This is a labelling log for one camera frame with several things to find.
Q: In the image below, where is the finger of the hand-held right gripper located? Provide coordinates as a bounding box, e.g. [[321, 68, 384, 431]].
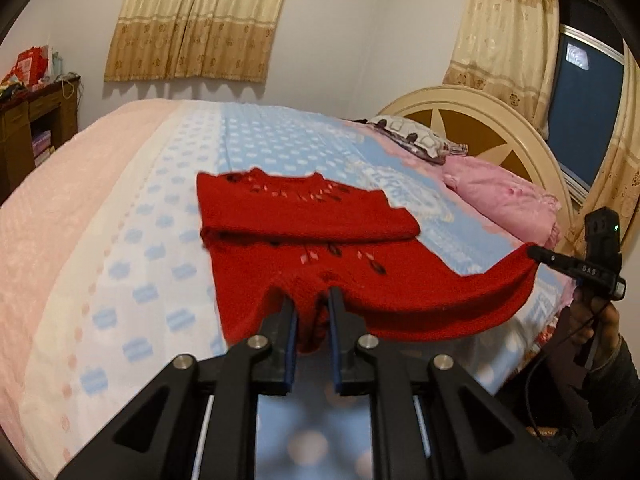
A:
[[527, 243, 576, 270]]

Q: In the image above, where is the brown wooden desk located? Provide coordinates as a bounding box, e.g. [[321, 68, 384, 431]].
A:
[[0, 77, 81, 206]]

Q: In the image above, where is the black cable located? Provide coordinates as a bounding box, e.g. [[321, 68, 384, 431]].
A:
[[525, 305, 601, 441]]

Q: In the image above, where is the red patterned cloth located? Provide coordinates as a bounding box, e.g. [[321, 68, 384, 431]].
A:
[[530, 317, 571, 361]]

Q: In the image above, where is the green yellow striped cloth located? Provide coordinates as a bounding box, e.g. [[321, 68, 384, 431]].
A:
[[0, 72, 26, 102]]

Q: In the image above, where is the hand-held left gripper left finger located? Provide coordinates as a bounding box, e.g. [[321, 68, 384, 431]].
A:
[[55, 296, 299, 480]]

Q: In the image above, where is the person's right forearm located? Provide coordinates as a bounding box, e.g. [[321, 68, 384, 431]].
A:
[[575, 335, 640, 466]]

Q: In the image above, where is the dark window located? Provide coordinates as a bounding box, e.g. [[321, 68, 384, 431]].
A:
[[542, 0, 631, 206]]

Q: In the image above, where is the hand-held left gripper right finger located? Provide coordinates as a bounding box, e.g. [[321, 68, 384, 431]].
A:
[[327, 286, 576, 480]]

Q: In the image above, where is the folded pink quilt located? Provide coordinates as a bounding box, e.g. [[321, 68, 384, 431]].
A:
[[442, 156, 563, 251]]

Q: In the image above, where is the person's right hand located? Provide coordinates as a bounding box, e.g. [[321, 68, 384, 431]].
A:
[[555, 285, 623, 371]]

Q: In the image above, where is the red knitted sweater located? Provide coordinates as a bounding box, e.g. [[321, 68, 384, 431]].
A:
[[196, 167, 543, 356]]

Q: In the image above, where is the pink box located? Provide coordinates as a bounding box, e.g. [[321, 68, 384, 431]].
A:
[[31, 130, 53, 167]]

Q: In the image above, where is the patterned white pillow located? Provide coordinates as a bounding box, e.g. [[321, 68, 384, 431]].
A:
[[367, 115, 468, 165]]

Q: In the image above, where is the pink blue dotted bed sheet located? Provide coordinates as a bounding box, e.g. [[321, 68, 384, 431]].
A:
[[0, 99, 576, 480]]

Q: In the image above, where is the cream star headboard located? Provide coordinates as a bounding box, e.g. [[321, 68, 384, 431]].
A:
[[375, 86, 576, 241]]

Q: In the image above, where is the red gift bag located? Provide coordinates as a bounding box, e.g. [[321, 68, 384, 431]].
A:
[[10, 46, 51, 87]]

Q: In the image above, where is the wide beige floral curtain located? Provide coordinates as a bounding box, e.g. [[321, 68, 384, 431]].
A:
[[103, 0, 301, 84]]

